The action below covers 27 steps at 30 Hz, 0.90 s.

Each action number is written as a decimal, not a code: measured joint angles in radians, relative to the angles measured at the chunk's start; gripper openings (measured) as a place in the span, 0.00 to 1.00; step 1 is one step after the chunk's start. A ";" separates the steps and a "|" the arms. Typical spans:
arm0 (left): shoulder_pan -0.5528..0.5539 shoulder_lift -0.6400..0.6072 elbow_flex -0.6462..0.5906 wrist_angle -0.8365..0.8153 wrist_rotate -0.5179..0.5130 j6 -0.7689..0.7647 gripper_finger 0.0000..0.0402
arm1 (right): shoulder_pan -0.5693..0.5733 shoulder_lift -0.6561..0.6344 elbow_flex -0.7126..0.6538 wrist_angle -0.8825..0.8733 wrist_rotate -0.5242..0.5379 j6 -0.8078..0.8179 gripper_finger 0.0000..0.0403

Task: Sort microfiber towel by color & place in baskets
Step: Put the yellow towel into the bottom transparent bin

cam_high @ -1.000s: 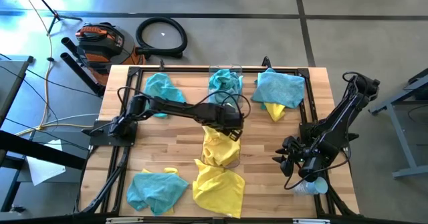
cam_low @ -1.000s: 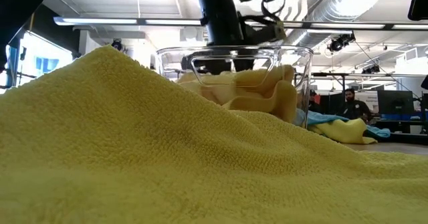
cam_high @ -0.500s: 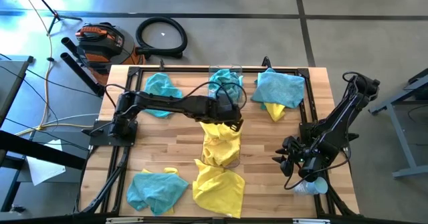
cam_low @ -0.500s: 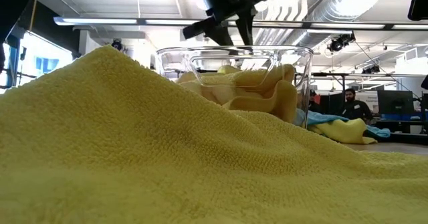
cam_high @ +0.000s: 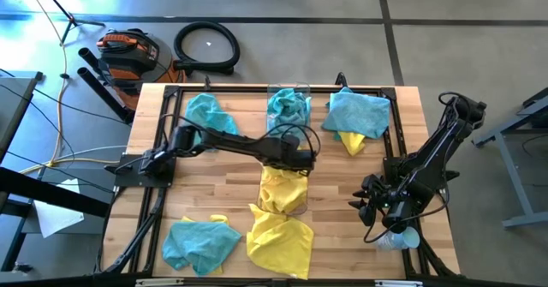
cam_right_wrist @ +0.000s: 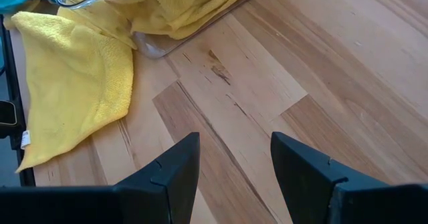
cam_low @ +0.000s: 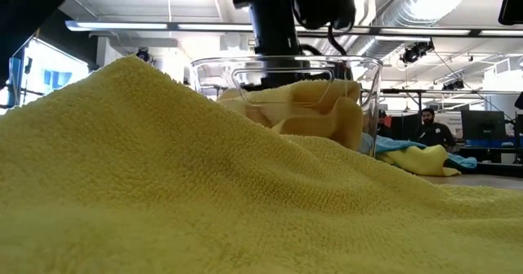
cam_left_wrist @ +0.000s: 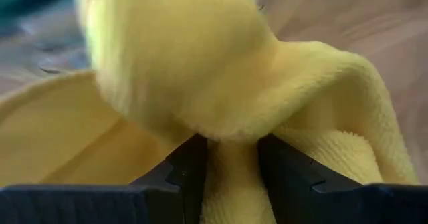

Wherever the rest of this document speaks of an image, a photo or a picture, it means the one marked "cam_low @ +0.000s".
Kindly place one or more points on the yellow microfiber towel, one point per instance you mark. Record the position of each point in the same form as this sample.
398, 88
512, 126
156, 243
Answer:
163, 184
294, 94
421, 159
327, 127

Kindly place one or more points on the light blue microfiber towel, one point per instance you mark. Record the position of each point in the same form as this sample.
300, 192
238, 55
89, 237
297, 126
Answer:
392, 145

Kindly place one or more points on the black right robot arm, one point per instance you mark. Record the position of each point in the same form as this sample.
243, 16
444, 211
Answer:
512, 0

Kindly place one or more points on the clear plastic basket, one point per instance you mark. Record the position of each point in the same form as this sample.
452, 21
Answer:
212, 73

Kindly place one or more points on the person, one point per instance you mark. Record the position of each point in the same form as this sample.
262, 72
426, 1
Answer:
384, 127
433, 133

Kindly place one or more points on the small black ceiling lamp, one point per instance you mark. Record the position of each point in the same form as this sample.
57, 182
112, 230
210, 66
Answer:
142, 55

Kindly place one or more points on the long ceiling light bar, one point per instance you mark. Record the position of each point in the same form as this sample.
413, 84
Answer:
122, 25

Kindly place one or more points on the black monitor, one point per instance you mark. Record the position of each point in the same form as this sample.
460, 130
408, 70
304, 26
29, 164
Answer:
484, 124

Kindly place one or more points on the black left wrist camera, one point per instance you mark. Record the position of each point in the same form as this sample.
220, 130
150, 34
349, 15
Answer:
323, 4

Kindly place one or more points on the black hanging camera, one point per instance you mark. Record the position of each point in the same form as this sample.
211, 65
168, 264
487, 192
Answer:
417, 52
453, 85

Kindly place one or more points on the silver ventilation duct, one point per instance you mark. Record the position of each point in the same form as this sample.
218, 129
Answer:
408, 8

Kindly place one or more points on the black aluminium table frame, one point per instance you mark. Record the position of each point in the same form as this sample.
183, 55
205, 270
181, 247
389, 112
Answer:
498, 169

